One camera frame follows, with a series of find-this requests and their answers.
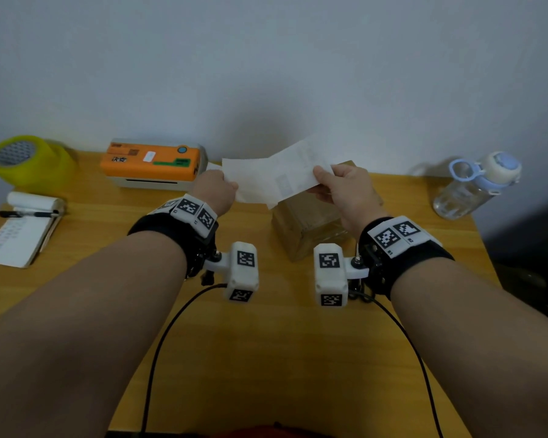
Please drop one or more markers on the wrist camera rig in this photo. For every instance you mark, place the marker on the wrist camera rig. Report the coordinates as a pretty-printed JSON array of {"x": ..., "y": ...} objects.
[
  {"x": 374, "y": 259},
  {"x": 196, "y": 241}
]

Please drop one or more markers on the black pen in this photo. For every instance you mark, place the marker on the black pen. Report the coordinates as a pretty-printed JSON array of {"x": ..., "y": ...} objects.
[{"x": 27, "y": 214}]

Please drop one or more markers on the person's right forearm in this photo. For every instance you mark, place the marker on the person's right forearm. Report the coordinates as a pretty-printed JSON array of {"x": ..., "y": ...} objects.
[{"x": 479, "y": 346}]

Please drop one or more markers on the person's right thumb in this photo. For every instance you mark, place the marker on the person's right thumb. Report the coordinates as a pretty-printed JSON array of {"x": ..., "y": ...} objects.
[{"x": 325, "y": 174}]

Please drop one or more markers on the person's left forearm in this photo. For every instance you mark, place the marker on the person's left forearm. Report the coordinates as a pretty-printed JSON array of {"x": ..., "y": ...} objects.
[{"x": 73, "y": 332}]

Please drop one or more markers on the white paper shipping label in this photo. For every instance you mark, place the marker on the white paper shipping label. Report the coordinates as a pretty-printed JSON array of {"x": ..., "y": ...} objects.
[{"x": 274, "y": 175}]

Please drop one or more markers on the person's left hand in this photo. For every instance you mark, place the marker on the person's left hand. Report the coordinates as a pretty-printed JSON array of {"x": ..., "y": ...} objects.
[{"x": 215, "y": 190}]

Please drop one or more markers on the yellow packing tape roll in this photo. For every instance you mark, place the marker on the yellow packing tape roll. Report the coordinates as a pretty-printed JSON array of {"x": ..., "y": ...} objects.
[{"x": 27, "y": 161}]

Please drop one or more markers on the left wrist camera rig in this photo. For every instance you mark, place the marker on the left wrist camera rig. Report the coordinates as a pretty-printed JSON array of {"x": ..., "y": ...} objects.
[{"x": 196, "y": 241}]

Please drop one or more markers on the orange and white label printer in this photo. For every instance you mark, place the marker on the orange and white label printer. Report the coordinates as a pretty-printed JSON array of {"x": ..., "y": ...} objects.
[{"x": 150, "y": 165}]

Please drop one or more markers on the right wrist camera rig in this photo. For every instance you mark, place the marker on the right wrist camera rig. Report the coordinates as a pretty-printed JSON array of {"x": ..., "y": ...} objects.
[{"x": 374, "y": 259}]

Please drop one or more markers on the clear water bottle blue lid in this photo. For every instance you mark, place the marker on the clear water bottle blue lid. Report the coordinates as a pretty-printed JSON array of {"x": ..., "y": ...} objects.
[{"x": 477, "y": 184}]

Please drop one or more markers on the person's right hand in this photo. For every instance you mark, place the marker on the person's right hand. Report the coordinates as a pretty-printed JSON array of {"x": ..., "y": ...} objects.
[{"x": 349, "y": 191}]

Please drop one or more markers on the white notepad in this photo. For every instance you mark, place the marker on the white notepad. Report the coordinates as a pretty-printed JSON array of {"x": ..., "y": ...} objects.
[{"x": 20, "y": 232}]

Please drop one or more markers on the brown cardboard box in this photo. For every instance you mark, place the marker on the brown cardboard box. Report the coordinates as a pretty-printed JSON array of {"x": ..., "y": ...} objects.
[{"x": 308, "y": 221}]

